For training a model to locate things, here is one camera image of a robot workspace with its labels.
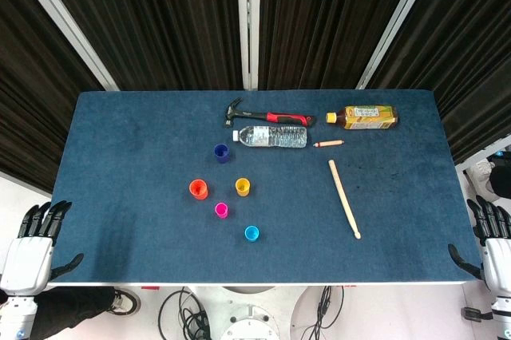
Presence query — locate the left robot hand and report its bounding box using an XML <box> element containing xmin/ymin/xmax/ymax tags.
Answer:
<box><xmin>0</xmin><ymin>200</ymin><xmax>85</xmax><ymax>293</ymax></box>

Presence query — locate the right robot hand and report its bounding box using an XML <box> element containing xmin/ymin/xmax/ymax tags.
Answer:
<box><xmin>447</xmin><ymin>195</ymin><xmax>511</xmax><ymax>301</ymax></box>

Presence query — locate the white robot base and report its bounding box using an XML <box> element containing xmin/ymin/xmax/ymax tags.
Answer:
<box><xmin>187</xmin><ymin>284</ymin><xmax>308</xmax><ymax>340</ymax></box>

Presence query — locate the large orange cup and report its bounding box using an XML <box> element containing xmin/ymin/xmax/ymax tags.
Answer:
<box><xmin>188</xmin><ymin>179</ymin><xmax>209</xmax><ymax>200</ymax></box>

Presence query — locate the black trouser leg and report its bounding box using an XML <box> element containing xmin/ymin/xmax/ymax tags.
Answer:
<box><xmin>30</xmin><ymin>286</ymin><xmax>117</xmax><ymax>340</ymax></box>

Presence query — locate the white shoe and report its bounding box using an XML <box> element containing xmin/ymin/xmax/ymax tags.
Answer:
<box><xmin>465</xmin><ymin>158</ymin><xmax>496</xmax><ymax>197</ymax></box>

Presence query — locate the black white sneaker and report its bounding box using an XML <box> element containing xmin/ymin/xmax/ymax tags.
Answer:
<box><xmin>107</xmin><ymin>288</ymin><xmax>141</xmax><ymax>316</ymax></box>

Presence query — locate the blue table cloth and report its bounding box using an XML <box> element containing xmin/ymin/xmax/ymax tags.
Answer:
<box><xmin>34</xmin><ymin>90</ymin><xmax>486</xmax><ymax>286</ymax></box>

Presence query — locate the long wooden drumstick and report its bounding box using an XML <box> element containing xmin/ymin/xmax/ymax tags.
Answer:
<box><xmin>328</xmin><ymin>159</ymin><xmax>362</xmax><ymax>240</ymax></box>

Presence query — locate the black pleated curtain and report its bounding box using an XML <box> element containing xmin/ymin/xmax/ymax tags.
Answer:
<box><xmin>365</xmin><ymin>0</ymin><xmax>511</xmax><ymax>165</ymax></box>
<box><xmin>0</xmin><ymin>0</ymin><xmax>107</xmax><ymax>193</ymax></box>
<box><xmin>258</xmin><ymin>0</ymin><xmax>424</xmax><ymax>91</ymax></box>
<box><xmin>34</xmin><ymin>0</ymin><xmax>244</xmax><ymax>92</ymax></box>

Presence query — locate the yellow label tea bottle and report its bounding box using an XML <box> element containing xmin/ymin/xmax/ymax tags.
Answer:
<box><xmin>325</xmin><ymin>105</ymin><xmax>399</xmax><ymax>131</ymax></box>

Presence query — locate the clear water bottle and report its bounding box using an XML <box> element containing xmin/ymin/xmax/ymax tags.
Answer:
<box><xmin>232</xmin><ymin>125</ymin><xmax>308</xmax><ymax>148</ymax></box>

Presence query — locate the black red claw hammer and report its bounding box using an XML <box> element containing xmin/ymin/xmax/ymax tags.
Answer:
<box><xmin>223</xmin><ymin>97</ymin><xmax>316</xmax><ymax>128</ymax></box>

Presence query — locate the black cable bundle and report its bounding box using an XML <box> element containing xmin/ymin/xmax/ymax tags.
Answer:
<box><xmin>299</xmin><ymin>286</ymin><xmax>345</xmax><ymax>340</ymax></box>
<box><xmin>158</xmin><ymin>286</ymin><xmax>212</xmax><ymax>340</ymax></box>

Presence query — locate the white frame post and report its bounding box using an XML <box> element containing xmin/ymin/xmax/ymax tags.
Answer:
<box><xmin>356</xmin><ymin>0</ymin><xmax>442</xmax><ymax>90</ymax></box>
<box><xmin>6</xmin><ymin>0</ymin><xmax>120</xmax><ymax>92</ymax></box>
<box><xmin>236</xmin><ymin>0</ymin><xmax>261</xmax><ymax>91</ymax></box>

